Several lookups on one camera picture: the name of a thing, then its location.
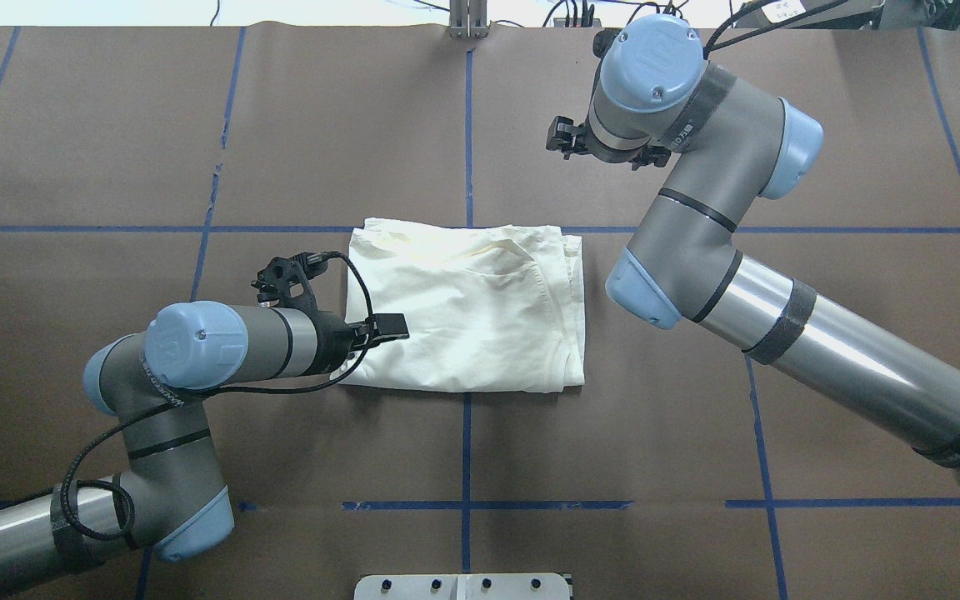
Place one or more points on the aluminium frame post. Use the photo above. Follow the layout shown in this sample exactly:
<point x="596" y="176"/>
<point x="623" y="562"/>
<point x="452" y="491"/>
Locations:
<point x="468" y="19"/>

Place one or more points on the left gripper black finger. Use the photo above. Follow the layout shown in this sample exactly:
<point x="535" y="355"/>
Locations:
<point x="380" y="328"/>

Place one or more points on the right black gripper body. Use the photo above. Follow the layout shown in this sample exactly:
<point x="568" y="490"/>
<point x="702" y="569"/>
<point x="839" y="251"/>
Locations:
<point x="562" y="136"/>

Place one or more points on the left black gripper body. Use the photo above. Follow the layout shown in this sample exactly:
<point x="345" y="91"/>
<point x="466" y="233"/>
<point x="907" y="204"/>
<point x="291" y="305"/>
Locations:
<point x="332" y="337"/>

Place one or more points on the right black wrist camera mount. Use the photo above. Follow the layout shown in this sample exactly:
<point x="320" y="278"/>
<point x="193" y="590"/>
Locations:
<point x="603" y="40"/>

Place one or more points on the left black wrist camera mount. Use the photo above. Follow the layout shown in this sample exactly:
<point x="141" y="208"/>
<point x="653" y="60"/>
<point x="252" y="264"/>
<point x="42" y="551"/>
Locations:
<point x="285" y="282"/>

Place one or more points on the cream long sleeve shirt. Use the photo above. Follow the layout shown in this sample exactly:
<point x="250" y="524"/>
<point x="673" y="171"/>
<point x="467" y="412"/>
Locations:
<point x="497" y="309"/>

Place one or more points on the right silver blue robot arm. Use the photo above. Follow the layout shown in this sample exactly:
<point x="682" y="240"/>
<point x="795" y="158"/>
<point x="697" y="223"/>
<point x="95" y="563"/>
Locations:
<point x="777" y="223"/>

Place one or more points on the white pole base plate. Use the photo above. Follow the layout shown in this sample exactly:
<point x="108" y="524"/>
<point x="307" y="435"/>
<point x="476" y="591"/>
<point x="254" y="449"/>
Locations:
<point x="498" y="585"/>

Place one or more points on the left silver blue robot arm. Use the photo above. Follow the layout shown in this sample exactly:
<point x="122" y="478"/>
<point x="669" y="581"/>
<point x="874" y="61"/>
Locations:
<point x="173" y="498"/>

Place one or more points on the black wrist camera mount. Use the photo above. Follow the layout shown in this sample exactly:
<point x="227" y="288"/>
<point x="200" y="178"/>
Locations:
<point x="603" y="40"/>
<point x="285" y="282"/>

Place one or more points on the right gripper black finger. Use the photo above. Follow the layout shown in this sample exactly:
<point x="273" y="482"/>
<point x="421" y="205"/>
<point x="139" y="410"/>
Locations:
<point x="566" y="137"/>

